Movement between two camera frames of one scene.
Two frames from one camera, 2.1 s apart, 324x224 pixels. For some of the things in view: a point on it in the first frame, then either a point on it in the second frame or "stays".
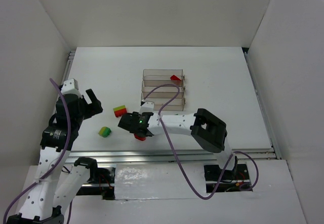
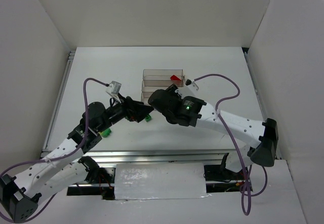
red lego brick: [173, 77] stays
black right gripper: [126, 121] to [171, 88]
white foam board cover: [159, 181] stays
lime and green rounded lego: [104, 132] stays
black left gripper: [88, 106] to [129, 106]
